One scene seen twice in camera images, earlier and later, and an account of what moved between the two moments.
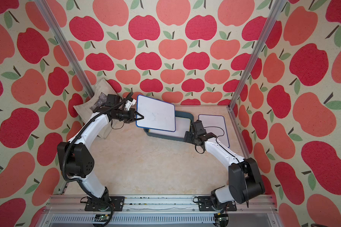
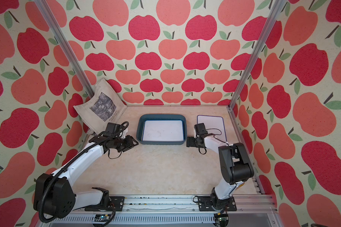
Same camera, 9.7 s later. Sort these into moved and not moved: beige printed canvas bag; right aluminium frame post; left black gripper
Moved: left black gripper
Not moved: beige printed canvas bag; right aluminium frame post
